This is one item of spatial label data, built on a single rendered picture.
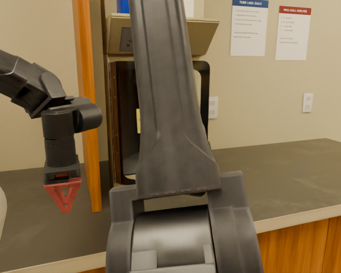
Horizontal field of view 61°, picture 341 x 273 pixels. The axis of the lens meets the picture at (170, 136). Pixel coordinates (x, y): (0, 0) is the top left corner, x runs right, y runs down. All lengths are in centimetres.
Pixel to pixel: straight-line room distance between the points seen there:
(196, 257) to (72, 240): 65
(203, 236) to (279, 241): 85
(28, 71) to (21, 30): 78
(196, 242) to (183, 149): 6
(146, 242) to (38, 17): 124
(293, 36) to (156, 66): 160
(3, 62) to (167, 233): 46
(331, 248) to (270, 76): 93
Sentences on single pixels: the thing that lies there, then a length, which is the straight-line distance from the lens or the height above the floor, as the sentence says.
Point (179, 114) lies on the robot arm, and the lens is 22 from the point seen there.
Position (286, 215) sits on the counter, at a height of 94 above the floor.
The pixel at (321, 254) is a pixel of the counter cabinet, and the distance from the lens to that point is 121.
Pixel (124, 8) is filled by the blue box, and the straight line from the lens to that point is 85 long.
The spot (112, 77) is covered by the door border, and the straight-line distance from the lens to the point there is 92.
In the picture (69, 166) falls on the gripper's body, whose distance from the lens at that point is 60.
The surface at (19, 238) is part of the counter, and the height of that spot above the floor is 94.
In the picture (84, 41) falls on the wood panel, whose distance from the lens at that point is 84.
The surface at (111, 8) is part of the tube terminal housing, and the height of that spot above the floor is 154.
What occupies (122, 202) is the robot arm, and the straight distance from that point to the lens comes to 22.
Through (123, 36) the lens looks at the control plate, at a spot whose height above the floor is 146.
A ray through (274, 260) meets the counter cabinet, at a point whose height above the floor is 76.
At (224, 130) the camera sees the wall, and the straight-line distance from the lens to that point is 161.
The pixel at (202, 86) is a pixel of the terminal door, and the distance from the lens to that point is 82.
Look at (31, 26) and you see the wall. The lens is 138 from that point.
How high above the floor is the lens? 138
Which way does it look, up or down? 14 degrees down
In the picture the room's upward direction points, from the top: straight up
